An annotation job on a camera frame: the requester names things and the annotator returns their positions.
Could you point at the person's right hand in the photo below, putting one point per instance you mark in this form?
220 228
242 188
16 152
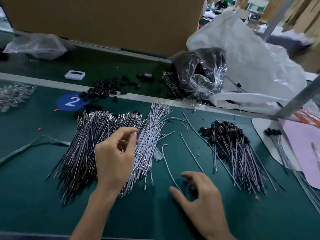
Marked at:
205 207

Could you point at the person's left hand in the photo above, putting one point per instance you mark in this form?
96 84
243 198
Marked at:
114 160

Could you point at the black plastic caps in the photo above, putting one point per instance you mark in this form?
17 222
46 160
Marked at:
100 89

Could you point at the blue round number sticker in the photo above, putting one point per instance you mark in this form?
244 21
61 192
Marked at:
70 101

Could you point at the clear plastic strip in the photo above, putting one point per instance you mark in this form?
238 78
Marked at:
30 145

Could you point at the small white timer device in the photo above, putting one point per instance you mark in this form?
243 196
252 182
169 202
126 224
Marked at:
75 75

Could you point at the pink paper sheet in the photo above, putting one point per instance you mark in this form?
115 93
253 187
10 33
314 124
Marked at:
302 142

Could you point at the clear bag with black contents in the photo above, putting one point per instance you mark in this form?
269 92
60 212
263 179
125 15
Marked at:
200 72

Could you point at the crumpled clear plastic bag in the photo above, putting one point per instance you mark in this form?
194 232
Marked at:
35 45

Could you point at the brown cardboard panel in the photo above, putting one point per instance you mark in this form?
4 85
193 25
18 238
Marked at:
100 20

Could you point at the large white plastic sack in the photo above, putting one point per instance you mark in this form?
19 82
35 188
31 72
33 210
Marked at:
250 62

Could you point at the stack of cardboard boxes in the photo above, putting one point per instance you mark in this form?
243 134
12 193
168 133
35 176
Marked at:
307 12

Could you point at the grey metal frame post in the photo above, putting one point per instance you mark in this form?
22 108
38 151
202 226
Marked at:
277 17
300 97

